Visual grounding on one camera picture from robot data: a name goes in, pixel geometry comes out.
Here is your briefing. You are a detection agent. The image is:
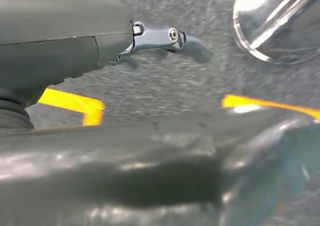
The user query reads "chrome stanchion post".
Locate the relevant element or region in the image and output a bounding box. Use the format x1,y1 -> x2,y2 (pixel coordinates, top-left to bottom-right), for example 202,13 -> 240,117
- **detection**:
232,0 -> 320,66

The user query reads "yellow floor tape strip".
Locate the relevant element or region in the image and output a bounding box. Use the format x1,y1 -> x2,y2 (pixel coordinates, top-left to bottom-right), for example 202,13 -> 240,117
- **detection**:
37,87 -> 106,127

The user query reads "yellow floor tape square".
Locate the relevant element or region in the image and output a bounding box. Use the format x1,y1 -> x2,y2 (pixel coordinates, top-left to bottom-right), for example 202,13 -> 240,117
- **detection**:
220,93 -> 320,122

